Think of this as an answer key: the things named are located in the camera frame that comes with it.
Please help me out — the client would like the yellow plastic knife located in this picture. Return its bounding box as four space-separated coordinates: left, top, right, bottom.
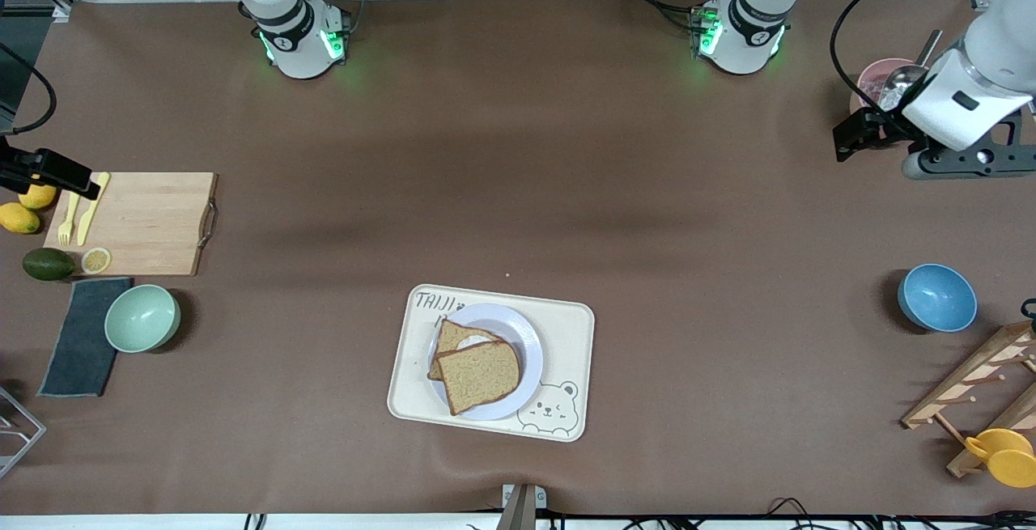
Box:
77 172 111 246

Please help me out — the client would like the metal scoop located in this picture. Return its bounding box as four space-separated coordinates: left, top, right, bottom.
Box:
878 29 944 110

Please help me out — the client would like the pink bowl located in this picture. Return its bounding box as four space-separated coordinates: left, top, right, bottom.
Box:
850 58 919 115

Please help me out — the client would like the pale green bowl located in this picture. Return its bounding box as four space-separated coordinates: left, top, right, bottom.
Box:
104 284 181 354

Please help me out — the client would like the yellow plastic fork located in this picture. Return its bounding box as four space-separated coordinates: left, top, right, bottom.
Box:
57 193 83 246

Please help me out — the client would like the white round plate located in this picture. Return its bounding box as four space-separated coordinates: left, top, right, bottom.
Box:
427 303 544 422

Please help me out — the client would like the metal table edge bracket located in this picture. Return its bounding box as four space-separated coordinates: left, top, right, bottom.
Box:
502 483 548 530

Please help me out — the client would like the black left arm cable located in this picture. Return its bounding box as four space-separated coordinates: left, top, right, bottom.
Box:
830 0 972 123

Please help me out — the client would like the dark grey cloth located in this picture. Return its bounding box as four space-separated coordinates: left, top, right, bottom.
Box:
37 278 133 398

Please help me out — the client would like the dark green avocado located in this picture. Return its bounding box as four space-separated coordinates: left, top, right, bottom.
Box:
22 248 78 282

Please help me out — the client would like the metal wire basket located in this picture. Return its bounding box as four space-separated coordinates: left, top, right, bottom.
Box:
0 387 47 480

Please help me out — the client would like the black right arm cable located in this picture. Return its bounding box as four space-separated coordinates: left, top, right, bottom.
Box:
0 43 56 134

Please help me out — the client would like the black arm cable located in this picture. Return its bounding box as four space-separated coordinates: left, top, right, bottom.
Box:
0 43 56 134
830 0 972 123

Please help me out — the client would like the blue bowl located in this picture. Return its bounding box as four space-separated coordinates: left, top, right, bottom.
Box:
897 263 979 333

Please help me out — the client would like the plain brown bread slice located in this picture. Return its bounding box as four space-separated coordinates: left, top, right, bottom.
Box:
433 340 521 417

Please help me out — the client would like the yellow cup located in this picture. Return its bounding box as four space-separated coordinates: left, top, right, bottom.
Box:
965 429 1036 489

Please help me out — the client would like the wooden peg rack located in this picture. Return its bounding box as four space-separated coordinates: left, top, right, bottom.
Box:
901 321 1036 479

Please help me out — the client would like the wooden cutting board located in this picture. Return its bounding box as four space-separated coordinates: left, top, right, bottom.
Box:
43 172 219 276

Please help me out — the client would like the oval yellow lemon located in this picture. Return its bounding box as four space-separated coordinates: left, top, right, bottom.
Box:
0 202 41 235

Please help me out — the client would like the cream bear print tray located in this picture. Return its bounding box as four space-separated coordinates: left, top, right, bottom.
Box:
387 283 596 443

